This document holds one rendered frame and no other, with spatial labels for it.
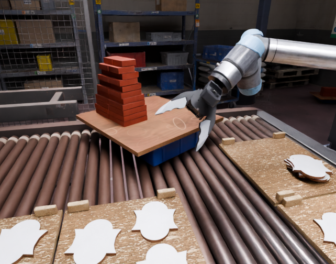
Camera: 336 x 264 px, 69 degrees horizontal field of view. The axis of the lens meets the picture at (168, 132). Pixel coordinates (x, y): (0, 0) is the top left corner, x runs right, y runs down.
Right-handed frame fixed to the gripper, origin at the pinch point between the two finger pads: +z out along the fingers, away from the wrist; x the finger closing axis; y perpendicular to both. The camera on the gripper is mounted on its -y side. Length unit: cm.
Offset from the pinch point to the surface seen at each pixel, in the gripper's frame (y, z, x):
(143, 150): 20.7, 9.9, 2.1
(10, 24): 342, 17, 267
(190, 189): 17.8, 9.5, -19.0
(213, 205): 10.2, 7.9, -25.5
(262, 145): 40, -26, -38
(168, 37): 389, -159, 82
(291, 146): 37, -34, -48
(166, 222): 1.4, 19.7, -14.7
